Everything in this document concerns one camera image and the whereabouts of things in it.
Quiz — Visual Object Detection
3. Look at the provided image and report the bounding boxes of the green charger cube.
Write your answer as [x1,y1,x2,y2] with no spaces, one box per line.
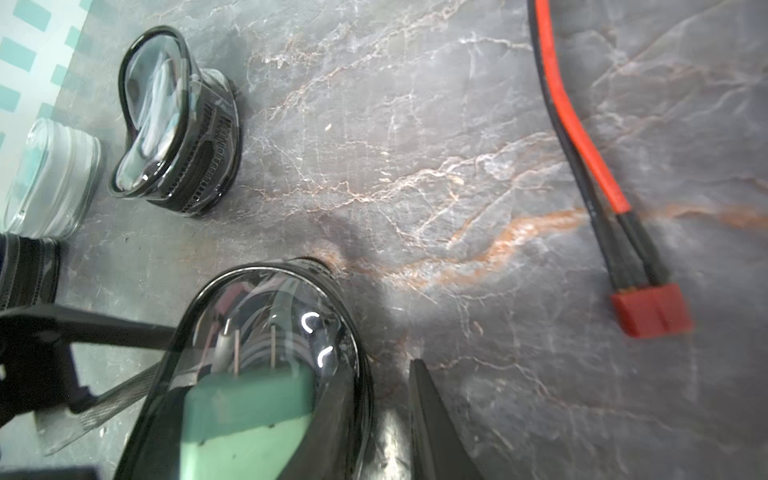
[179,323,330,479]

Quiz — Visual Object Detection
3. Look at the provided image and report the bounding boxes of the red battery connector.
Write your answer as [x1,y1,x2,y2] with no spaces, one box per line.
[527,1,694,339]

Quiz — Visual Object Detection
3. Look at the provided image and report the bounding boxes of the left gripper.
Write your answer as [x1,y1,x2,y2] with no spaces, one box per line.
[1,304,175,455]

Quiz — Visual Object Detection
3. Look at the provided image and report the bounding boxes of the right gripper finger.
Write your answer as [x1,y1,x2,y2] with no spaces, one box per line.
[409,359,482,479]

